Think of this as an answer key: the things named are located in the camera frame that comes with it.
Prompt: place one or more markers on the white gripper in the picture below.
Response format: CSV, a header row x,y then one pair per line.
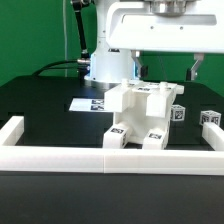
x,y
134,26

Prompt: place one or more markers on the white chair seat piece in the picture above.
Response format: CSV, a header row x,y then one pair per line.
x,y
143,116

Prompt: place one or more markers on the white U-shaped fence frame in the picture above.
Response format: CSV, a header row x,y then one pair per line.
x,y
92,160

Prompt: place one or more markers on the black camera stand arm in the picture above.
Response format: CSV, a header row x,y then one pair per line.
x,y
77,7

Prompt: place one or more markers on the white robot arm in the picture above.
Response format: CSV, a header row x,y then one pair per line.
x,y
109,66

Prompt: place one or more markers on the white marker sheet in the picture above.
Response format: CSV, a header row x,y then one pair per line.
x,y
87,105

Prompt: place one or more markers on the white chair back piece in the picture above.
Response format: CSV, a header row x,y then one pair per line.
x,y
156,98

